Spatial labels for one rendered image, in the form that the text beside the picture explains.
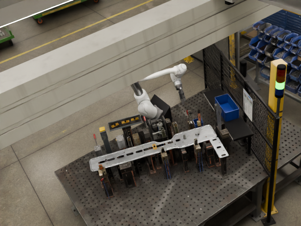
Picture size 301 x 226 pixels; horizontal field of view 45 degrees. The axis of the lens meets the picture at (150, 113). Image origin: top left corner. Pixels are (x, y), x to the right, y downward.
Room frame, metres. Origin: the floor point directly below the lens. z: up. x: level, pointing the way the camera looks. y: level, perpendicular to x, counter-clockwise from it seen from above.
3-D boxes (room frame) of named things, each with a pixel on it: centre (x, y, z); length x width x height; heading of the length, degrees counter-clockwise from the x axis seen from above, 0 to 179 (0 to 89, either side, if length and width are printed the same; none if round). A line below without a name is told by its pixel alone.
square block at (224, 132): (2.79, -0.72, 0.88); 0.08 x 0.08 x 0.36; 7
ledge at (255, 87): (3.07, -1.05, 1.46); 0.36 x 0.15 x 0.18; 7
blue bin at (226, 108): (3.12, -0.84, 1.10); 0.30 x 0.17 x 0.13; 8
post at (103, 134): (3.10, 0.55, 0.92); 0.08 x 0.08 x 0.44; 7
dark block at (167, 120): (3.07, -0.17, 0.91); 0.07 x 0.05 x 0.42; 7
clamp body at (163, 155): (2.66, -0.05, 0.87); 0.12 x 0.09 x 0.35; 7
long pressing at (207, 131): (2.82, 0.05, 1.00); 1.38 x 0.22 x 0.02; 97
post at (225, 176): (2.52, -0.63, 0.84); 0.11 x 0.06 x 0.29; 7
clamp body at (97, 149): (2.92, 0.63, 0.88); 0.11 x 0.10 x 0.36; 7
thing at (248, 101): (2.85, -1.00, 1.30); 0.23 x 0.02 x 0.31; 7
